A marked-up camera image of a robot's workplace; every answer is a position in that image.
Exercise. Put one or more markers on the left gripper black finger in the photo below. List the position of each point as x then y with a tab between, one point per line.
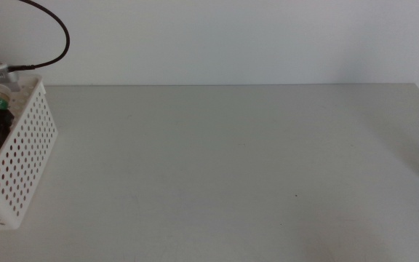
2	117

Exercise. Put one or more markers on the white perforated plastic basket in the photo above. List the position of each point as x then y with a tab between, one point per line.
24	153

